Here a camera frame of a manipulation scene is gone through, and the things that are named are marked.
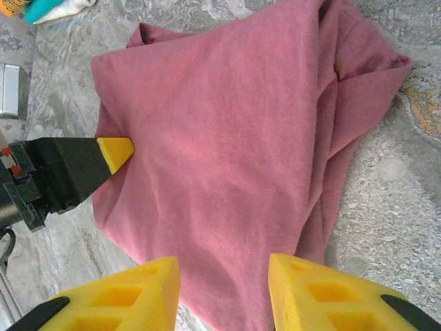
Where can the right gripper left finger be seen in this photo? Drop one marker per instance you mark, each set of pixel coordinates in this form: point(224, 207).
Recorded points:
point(138, 300)

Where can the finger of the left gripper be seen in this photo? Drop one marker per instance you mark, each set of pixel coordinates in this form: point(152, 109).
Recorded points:
point(69, 165)

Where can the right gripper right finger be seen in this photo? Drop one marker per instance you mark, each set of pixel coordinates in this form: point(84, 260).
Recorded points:
point(327, 303)

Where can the maroon t-shirt with print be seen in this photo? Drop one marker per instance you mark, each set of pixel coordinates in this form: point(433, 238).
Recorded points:
point(224, 138)

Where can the folded teal t-shirt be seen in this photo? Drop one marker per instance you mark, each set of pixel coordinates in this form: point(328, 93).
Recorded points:
point(41, 12)

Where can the folded yellow printed t-shirt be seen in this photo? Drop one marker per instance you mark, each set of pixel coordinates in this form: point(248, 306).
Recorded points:
point(10, 7)

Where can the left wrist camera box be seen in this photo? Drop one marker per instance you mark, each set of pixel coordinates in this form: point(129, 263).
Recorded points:
point(13, 89)

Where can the aluminium side rail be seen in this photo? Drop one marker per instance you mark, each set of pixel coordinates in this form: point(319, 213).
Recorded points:
point(7, 293)

